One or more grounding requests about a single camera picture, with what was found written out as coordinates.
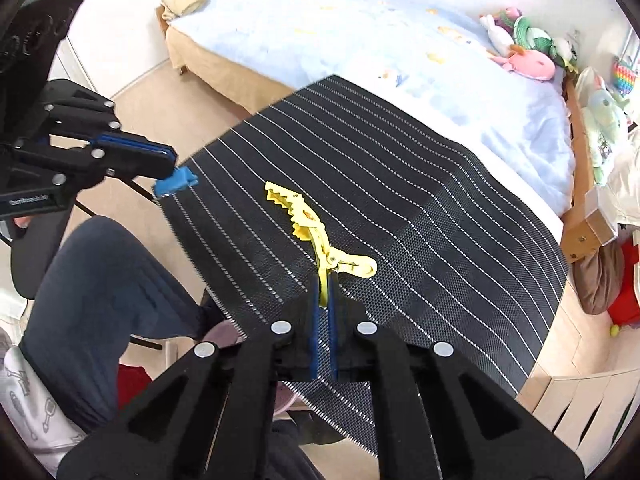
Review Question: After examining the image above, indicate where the bed with blue cover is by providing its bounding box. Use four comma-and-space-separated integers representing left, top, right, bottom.
167, 0, 576, 211

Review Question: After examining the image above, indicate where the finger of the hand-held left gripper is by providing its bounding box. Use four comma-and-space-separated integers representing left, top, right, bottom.
11, 146, 177, 189
42, 79, 177, 162

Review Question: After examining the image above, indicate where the white drawer unit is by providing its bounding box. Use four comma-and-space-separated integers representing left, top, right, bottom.
517, 367, 640, 476

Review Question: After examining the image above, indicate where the white printed cloth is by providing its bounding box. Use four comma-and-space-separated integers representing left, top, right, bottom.
0, 345, 86, 476

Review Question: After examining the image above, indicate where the small blue clip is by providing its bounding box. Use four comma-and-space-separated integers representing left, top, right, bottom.
153, 166, 200, 199

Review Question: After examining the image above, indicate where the white green duck plush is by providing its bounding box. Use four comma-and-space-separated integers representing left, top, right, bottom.
550, 35, 581, 73

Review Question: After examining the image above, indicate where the beige bed base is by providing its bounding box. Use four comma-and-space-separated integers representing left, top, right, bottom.
165, 25, 301, 116

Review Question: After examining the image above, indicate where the beige folded cloth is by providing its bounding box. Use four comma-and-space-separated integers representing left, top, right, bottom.
160, 0, 208, 23

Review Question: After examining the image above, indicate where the yellow hair clip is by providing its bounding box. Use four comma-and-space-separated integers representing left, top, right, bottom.
264, 180, 377, 307

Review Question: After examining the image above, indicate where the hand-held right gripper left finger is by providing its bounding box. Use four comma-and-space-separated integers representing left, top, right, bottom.
57, 275, 323, 480

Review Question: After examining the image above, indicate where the person's leg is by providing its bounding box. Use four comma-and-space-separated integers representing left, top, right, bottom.
20, 215, 226, 436

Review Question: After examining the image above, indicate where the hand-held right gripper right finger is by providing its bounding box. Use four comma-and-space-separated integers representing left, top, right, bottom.
325, 280, 586, 480

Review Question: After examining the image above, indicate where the white plush toy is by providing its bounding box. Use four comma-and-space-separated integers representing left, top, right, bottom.
479, 14, 516, 57

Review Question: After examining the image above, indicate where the red fabric item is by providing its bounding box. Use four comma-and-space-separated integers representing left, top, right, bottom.
117, 365, 151, 398

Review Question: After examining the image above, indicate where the black striped mat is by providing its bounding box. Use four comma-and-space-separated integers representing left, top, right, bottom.
155, 74, 571, 456

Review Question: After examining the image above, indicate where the green striped plush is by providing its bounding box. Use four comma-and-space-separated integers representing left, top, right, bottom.
512, 16, 557, 58

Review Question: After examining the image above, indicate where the pink purple plush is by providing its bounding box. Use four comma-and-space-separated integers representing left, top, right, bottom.
492, 6, 523, 31

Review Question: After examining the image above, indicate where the large pastel unicorn plush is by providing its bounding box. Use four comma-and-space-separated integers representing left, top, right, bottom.
582, 76, 630, 183

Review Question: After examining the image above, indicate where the clear plastic bag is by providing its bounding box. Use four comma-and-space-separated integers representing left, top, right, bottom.
575, 65, 640, 243

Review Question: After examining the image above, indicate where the pink fish plush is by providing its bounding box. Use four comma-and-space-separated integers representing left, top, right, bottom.
492, 45, 557, 82

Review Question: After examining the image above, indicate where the wooden bed frame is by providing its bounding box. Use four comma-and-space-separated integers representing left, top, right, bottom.
560, 75, 618, 263

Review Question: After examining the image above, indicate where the brown round bag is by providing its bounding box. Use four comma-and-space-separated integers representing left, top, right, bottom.
572, 242, 626, 316

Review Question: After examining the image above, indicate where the colourful bubble bag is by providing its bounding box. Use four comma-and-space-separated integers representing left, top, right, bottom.
612, 56, 640, 97

